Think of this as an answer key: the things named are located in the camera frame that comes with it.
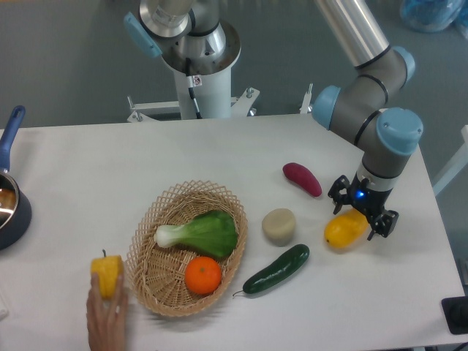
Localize purple sweet potato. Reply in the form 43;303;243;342
282;162;322;197

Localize woven wicker basket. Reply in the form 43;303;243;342
125;180;248;317

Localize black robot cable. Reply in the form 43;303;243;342
184;58;203;120

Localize blue saucepan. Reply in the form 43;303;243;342
1;105;32;250

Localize orange fruit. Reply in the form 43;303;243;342
184;257;222;295

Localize green cucumber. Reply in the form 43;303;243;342
233;244;310;297

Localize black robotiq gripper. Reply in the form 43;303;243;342
328;175;399;241

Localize yellow bell pepper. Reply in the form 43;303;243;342
90;249;124;300

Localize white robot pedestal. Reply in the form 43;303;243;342
127;67;260;123

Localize black device at edge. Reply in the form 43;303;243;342
441;296;467;335

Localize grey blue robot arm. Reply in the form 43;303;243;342
124;1;423;237

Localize green bok choy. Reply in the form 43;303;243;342
154;210;238;259

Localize clear blue plastic bag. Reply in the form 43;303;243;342
399;0;467;34

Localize beige round potato block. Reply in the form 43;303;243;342
262;208;296;246

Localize white frame at right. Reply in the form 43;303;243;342
432;125;467;196

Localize yellow mango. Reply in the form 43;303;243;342
324;208;368;249

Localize bare human hand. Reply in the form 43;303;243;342
86;273;129;350

